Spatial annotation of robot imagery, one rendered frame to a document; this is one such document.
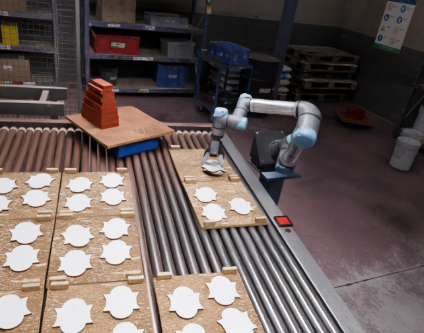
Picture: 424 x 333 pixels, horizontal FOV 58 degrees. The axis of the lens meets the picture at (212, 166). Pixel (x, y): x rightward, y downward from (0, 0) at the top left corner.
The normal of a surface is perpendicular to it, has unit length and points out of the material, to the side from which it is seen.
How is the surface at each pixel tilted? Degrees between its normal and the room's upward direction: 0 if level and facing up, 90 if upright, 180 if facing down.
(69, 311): 0
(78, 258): 0
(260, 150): 47
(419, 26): 90
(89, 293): 0
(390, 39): 90
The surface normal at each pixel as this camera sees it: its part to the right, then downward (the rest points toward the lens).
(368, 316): 0.15, -0.88
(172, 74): 0.32, 0.48
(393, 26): -0.91, 0.07
